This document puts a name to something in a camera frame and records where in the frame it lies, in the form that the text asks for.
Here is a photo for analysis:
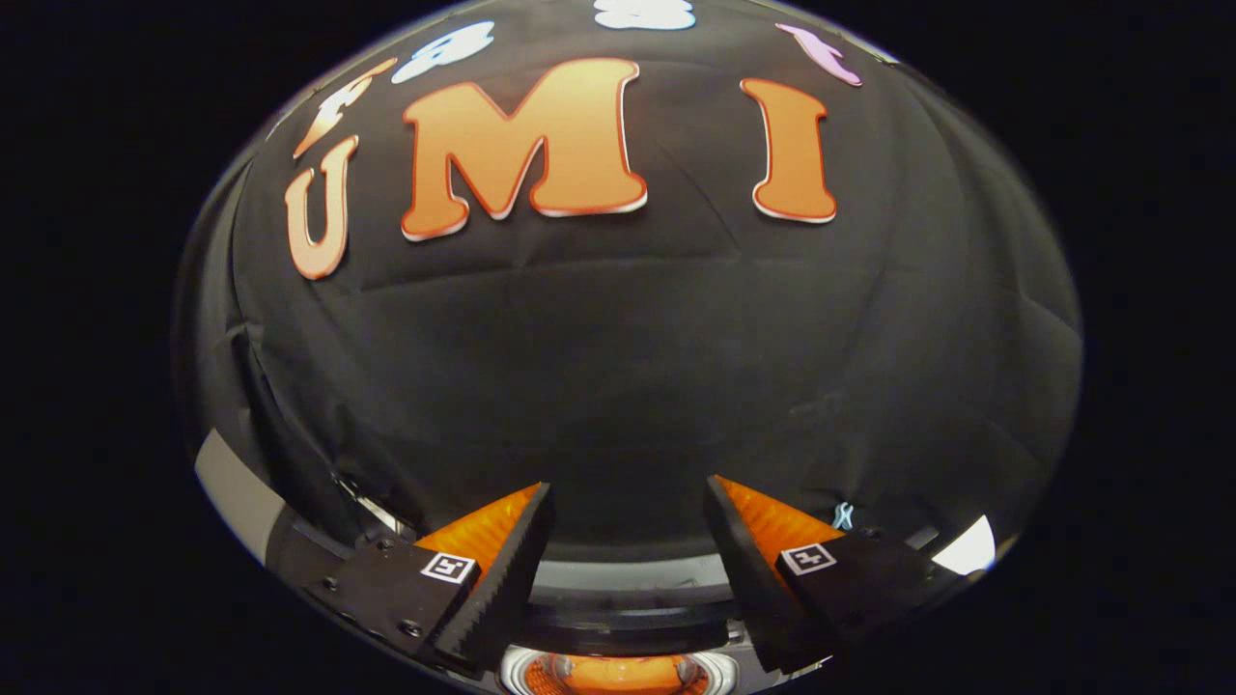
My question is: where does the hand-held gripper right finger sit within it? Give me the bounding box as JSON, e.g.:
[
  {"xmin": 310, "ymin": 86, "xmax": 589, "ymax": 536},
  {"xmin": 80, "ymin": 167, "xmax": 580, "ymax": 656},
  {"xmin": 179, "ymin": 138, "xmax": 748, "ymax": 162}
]
[{"xmin": 704, "ymin": 474, "xmax": 968, "ymax": 676}]

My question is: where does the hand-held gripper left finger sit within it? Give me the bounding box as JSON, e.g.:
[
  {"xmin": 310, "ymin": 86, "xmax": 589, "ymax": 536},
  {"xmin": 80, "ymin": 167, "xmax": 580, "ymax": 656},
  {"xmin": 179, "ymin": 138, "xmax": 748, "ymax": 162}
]
[{"xmin": 317, "ymin": 483, "xmax": 557, "ymax": 676}]

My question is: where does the grey washing machine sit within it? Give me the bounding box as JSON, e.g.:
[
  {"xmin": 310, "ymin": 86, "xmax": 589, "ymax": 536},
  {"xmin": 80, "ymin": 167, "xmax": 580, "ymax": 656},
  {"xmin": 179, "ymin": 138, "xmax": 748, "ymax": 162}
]
[{"xmin": 266, "ymin": 502, "xmax": 967, "ymax": 695}]

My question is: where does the dark glass washing machine lid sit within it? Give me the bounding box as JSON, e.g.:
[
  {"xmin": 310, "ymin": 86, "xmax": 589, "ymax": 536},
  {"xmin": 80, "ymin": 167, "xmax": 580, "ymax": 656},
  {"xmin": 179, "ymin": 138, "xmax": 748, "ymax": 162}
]
[{"xmin": 246, "ymin": 280, "xmax": 976, "ymax": 599}]

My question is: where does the yellow polo shirt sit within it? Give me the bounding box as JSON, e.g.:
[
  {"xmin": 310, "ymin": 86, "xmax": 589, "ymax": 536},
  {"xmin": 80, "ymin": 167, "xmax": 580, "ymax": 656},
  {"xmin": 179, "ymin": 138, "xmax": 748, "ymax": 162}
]
[{"xmin": 526, "ymin": 653, "xmax": 712, "ymax": 695}]

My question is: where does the white sheet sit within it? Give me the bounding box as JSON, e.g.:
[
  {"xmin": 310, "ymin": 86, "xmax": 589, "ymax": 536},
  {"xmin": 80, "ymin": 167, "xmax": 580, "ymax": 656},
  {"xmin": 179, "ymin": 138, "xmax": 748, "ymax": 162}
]
[{"xmin": 930, "ymin": 515, "xmax": 997, "ymax": 577}]

